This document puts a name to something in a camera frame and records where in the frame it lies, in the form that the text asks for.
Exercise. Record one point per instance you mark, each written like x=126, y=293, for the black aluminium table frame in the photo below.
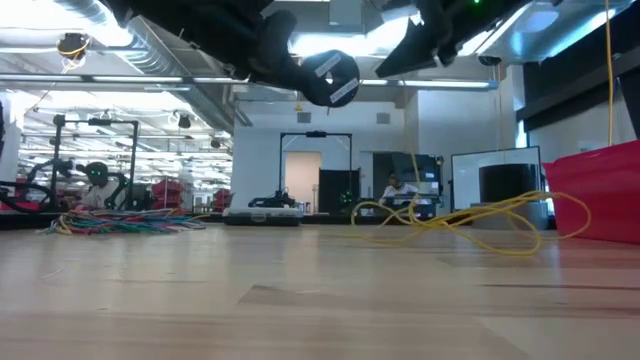
x=325, y=219

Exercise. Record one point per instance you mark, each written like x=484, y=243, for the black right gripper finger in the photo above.
x=412, y=52
x=446, y=50

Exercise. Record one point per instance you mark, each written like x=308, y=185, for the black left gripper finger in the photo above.
x=277, y=50

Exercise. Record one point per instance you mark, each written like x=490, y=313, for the person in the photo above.
x=400, y=191
x=100, y=192

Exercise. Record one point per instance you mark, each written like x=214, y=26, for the red plastic bin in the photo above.
x=600, y=195

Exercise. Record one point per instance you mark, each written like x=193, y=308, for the grey tape roll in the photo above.
x=542, y=220

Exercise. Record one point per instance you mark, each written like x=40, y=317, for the ceiling-hung black device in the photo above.
x=72, y=44

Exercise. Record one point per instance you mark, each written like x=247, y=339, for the white board panel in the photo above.
x=465, y=185

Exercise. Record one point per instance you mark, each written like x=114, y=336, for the red storage rack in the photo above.
x=167, y=192

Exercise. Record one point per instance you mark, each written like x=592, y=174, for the clear plastic bit case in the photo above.
x=262, y=216

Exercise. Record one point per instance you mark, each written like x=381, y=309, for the silver ventilation duct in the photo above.
x=165, y=55

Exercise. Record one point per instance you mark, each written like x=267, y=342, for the black robot workstation frame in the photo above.
x=316, y=134
x=132, y=165

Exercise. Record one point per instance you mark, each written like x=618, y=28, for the black equipment rack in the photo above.
x=430, y=167

